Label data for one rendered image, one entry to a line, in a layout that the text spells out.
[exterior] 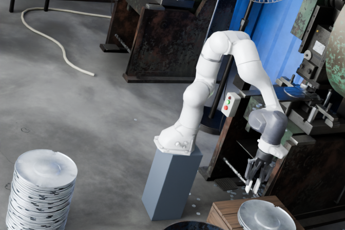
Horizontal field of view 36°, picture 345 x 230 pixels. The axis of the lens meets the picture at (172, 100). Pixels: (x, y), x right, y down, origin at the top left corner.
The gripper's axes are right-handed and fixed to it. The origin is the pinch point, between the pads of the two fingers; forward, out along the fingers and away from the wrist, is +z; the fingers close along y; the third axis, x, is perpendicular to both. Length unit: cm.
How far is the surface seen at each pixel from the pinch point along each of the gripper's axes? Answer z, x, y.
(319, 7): -71, -69, -36
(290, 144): -5.5, -33.6, -30.3
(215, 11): -13, -221, -31
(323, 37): -57, -63, -42
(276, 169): 12.4, -34.8, -28.9
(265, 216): 19.5, -2.7, -13.9
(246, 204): 19.8, -11.3, -6.8
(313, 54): -46, -65, -41
